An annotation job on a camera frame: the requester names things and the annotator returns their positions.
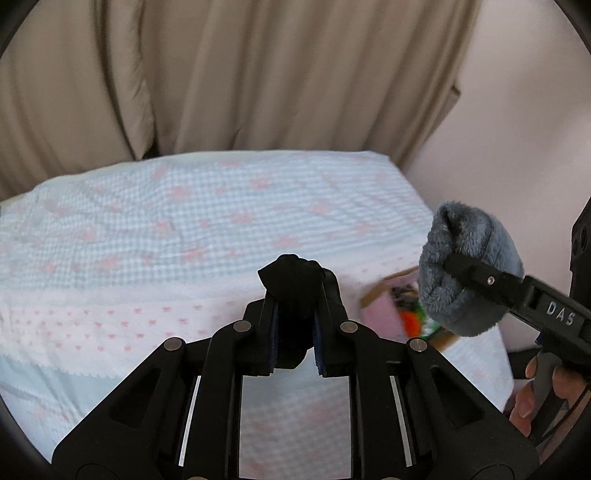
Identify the orange plush toy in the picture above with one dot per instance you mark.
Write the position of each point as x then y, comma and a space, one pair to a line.
412, 323

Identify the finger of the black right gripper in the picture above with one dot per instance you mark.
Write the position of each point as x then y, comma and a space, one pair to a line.
480, 281

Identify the pink cardboard box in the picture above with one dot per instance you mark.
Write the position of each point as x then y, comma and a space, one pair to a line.
381, 305

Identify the black sock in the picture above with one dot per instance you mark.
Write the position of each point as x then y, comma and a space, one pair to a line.
293, 290

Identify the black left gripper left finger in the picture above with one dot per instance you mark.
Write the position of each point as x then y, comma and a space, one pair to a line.
177, 415

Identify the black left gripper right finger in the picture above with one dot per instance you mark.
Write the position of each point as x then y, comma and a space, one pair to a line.
413, 414

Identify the green snack packet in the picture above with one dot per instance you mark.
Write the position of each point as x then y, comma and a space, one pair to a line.
428, 326

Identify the person's right hand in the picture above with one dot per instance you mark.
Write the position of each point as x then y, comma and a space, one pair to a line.
567, 386

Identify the beige curtain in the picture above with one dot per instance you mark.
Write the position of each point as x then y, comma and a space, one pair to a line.
89, 84

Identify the grey fluffy sock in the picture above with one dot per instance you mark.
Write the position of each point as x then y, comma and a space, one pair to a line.
467, 250

